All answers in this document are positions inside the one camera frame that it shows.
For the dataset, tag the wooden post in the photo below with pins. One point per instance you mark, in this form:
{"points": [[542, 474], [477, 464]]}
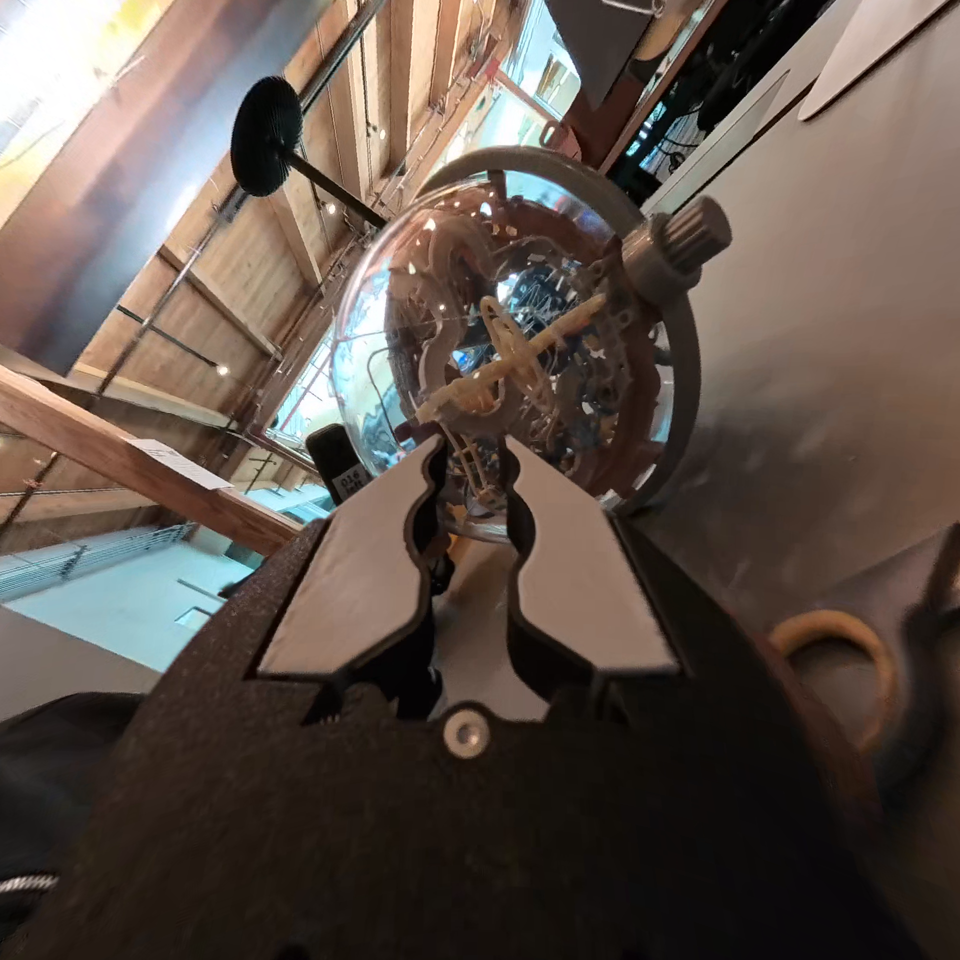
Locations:
{"points": [[112, 442]]}

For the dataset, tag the brown bag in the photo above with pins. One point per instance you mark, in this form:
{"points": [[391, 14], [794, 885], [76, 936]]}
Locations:
{"points": [[574, 142]]}

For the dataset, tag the clear maze puzzle ball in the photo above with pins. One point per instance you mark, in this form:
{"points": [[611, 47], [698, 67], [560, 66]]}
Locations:
{"points": [[525, 315]]}

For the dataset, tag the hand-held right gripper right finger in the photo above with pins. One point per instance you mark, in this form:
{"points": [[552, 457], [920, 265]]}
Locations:
{"points": [[592, 592]]}

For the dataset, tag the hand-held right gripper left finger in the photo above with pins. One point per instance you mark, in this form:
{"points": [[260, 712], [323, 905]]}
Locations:
{"points": [[352, 585]]}

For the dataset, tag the black divider panel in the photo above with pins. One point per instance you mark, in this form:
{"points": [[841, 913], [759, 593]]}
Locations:
{"points": [[600, 37]]}

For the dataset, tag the white paper label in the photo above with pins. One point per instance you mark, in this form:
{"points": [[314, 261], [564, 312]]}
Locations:
{"points": [[180, 465]]}

